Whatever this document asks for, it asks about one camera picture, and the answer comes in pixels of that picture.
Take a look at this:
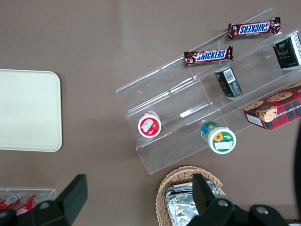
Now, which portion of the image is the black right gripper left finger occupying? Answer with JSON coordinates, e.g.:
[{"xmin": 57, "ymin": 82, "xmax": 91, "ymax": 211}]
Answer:
[{"xmin": 16, "ymin": 174, "xmax": 88, "ymax": 226}]

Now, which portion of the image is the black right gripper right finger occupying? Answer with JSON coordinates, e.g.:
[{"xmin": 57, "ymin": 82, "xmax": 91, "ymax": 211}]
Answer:
[{"xmin": 188, "ymin": 173, "xmax": 290, "ymax": 226}]

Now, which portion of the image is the foil wrapped sandwich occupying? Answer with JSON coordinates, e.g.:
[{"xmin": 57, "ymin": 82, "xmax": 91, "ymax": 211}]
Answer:
[
  {"xmin": 204, "ymin": 178, "xmax": 221, "ymax": 196},
  {"xmin": 164, "ymin": 182, "xmax": 200, "ymax": 226}
]

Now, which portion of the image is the woven wicker basket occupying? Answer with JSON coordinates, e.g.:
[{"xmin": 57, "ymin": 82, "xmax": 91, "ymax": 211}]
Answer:
[{"xmin": 156, "ymin": 166, "xmax": 226, "ymax": 226}]

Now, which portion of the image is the cream rectangular plastic tray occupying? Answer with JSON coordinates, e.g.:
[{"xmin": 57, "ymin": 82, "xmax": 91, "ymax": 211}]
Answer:
[{"xmin": 0, "ymin": 69, "xmax": 63, "ymax": 153}]

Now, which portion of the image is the clear acrylic can holder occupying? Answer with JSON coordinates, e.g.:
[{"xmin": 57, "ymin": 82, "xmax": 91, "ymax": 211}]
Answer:
[{"xmin": 0, "ymin": 187, "xmax": 56, "ymax": 201}]

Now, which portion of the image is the red soda can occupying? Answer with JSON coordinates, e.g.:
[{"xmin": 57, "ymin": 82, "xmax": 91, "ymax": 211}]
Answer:
[
  {"xmin": 0, "ymin": 192, "xmax": 23, "ymax": 210},
  {"xmin": 16, "ymin": 193, "xmax": 47, "ymax": 216}
]

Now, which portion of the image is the green sunflower lid cup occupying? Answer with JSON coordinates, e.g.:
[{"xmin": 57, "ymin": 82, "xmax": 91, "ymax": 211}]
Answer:
[{"xmin": 200, "ymin": 121, "xmax": 237, "ymax": 155}]

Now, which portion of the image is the red lid yogurt cup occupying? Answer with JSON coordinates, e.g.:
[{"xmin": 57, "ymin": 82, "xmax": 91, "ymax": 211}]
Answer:
[{"xmin": 137, "ymin": 111, "xmax": 162, "ymax": 138}]

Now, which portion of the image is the clear acrylic tiered shelf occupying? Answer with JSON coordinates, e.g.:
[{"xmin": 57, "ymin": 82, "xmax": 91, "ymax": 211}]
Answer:
[{"xmin": 115, "ymin": 8, "xmax": 301, "ymax": 175}]

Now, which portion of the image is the red tartan cookie box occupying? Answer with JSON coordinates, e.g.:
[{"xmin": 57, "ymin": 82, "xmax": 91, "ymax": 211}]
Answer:
[{"xmin": 243, "ymin": 81, "xmax": 301, "ymax": 131}]

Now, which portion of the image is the small black carton box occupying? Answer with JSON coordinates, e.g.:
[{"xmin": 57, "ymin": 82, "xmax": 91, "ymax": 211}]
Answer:
[
  {"xmin": 272, "ymin": 32, "xmax": 301, "ymax": 69},
  {"xmin": 214, "ymin": 66, "xmax": 243, "ymax": 98}
]

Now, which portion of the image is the Snickers chocolate bar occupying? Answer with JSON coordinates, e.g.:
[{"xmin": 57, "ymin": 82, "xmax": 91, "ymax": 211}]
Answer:
[
  {"xmin": 228, "ymin": 16, "xmax": 282, "ymax": 40},
  {"xmin": 183, "ymin": 46, "xmax": 234, "ymax": 67}
]

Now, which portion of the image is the blurred black cable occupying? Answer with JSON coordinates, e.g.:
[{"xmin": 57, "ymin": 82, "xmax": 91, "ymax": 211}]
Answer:
[{"xmin": 291, "ymin": 122, "xmax": 301, "ymax": 214}]

